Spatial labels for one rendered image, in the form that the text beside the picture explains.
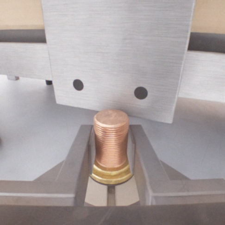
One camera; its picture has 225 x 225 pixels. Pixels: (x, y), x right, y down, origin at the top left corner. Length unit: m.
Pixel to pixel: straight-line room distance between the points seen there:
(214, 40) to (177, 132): 0.19
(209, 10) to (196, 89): 0.09
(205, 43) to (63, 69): 0.17
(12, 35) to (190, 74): 0.29
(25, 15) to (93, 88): 0.20
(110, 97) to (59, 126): 0.23
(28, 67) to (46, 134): 0.14
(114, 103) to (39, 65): 0.14
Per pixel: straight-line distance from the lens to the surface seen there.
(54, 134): 0.34
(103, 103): 0.16
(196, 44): 0.23
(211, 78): 0.19
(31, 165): 0.29
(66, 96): 0.17
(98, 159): 0.16
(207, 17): 0.23
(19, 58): 0.28
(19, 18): 0.33
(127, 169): 0.16
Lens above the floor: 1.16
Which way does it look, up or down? 29 degrees up
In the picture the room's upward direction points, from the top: 179 degrees counter-clockwise
